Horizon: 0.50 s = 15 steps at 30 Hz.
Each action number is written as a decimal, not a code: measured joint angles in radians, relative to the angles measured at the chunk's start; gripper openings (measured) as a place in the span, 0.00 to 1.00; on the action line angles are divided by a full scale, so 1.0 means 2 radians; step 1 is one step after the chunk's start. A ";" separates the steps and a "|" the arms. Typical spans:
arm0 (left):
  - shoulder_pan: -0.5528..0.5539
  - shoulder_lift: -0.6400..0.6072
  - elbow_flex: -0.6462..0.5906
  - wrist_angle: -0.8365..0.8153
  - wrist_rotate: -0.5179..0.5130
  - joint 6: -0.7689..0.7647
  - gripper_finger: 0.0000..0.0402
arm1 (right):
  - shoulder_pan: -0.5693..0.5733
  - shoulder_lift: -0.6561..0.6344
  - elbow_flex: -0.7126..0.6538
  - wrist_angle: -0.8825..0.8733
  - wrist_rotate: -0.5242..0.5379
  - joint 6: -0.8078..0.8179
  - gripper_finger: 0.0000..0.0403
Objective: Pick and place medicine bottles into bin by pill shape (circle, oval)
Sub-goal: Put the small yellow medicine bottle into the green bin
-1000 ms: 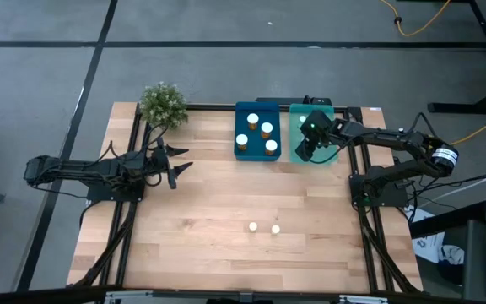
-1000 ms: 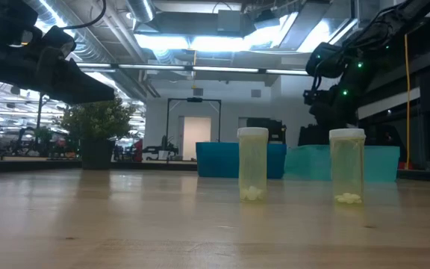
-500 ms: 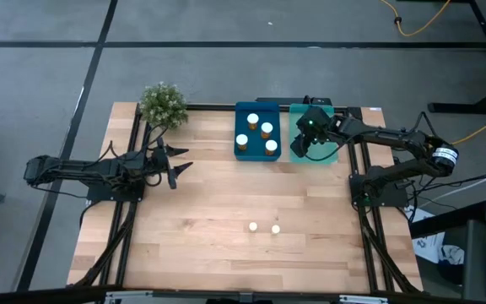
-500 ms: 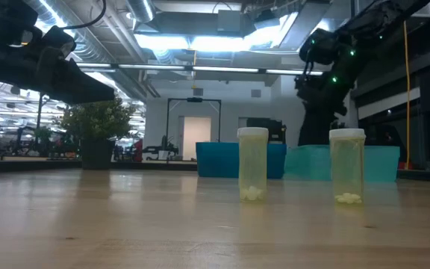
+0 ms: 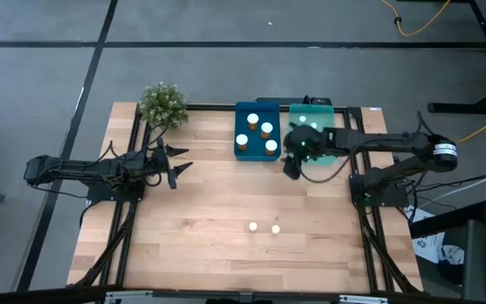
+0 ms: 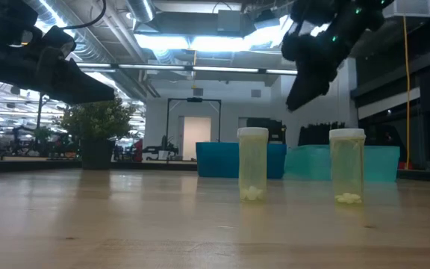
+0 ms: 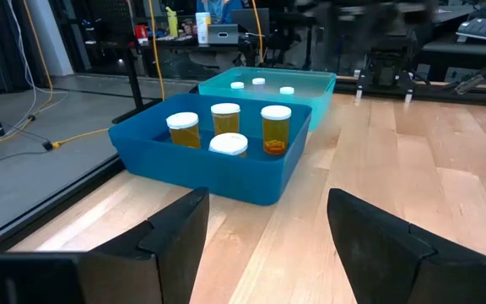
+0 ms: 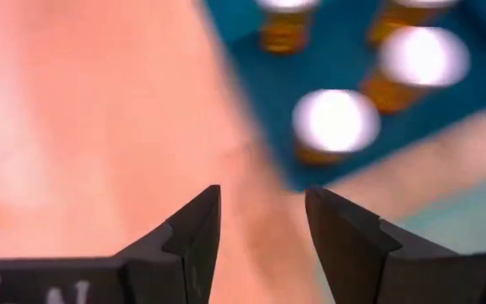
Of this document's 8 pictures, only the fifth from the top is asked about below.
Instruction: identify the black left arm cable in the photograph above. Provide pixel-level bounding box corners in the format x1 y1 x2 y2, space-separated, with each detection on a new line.
99 125 164 187

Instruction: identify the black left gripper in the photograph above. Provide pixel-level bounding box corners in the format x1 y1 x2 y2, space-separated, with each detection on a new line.
141 137 194 190

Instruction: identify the black aluminium table frame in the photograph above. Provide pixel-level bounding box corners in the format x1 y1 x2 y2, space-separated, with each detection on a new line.
67 103 424 296

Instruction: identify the white cable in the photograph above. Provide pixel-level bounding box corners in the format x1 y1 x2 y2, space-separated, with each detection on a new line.
428 162 486 204

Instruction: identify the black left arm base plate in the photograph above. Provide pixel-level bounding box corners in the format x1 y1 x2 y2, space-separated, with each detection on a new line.
78 166 148 203

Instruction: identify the dark blue plastic bin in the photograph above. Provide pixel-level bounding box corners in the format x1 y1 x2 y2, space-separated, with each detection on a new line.
233 100 283 163

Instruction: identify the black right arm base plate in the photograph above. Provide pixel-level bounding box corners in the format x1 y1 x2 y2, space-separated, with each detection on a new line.
349 172 411 209

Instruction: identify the black desk frame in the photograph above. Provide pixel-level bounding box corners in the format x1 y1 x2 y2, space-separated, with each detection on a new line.
427 0 486 116

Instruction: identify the silver bracket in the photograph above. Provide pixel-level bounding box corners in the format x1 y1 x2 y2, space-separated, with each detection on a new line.
103 290 154 304
338 294 390 304

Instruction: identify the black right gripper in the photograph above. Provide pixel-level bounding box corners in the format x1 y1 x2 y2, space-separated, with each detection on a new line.
282 124 327 181

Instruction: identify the yellow extension cable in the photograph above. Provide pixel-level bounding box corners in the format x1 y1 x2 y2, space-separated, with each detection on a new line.
380 0 453 38
457 106 486 144

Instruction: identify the artificial green plant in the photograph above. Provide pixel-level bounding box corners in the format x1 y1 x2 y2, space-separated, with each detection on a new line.
138 82 190 131

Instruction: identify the printed white paper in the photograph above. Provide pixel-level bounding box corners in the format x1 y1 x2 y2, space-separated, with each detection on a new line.
410 206 446 265

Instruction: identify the crumpled white cloth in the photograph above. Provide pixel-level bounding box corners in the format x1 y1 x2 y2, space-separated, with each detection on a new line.
438 244 466 266

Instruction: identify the black desk leg bar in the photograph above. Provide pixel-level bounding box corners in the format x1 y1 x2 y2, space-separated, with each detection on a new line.
408 200 486 240

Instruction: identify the teal plastic bin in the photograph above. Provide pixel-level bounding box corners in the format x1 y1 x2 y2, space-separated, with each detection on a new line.
289 103 339 166

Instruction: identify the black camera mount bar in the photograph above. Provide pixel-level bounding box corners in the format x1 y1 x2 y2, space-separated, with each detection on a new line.
256 95 333 106

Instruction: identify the black crossbar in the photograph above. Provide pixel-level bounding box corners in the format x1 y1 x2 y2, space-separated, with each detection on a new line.
0 285 486 304

